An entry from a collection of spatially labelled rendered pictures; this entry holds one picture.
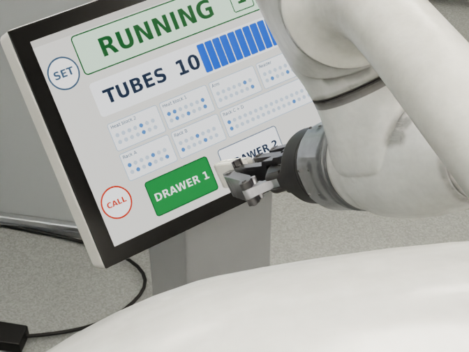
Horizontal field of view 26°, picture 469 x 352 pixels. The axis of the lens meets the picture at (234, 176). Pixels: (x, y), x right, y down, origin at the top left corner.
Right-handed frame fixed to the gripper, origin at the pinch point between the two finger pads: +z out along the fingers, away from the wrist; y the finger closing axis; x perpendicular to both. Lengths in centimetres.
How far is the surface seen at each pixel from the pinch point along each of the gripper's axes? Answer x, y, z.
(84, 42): -20.3, 3.2, 17.4
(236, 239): 16.0, -12.9, 37.6
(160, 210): 2.6, 3.8, 16.9
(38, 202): 10, -18, 153
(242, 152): 1.1, -9.9, 16.9
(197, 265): 16.6, -5.6, 38.6
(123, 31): -19.5, -2.1, 17.3
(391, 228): 55, -89, 118
